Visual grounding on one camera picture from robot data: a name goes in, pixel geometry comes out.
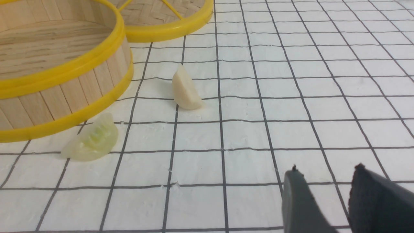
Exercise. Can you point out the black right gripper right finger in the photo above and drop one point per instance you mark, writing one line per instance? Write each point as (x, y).
(377, 205)

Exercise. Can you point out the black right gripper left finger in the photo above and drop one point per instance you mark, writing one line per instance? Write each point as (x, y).
(300, 211)

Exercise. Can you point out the white dumpling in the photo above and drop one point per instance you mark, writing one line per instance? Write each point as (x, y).
(184, 90)

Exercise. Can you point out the pale green dumpling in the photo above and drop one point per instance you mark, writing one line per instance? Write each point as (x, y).
(94, 141)

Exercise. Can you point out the woven bamboo steamer lid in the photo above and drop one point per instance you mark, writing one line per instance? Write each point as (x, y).
(161, 20)

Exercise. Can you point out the bamboo steamer tray yellow rims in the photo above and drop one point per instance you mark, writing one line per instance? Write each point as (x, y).
(62, 62)

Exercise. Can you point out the white grid tablecloth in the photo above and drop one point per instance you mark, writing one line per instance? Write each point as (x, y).
(321, 84)

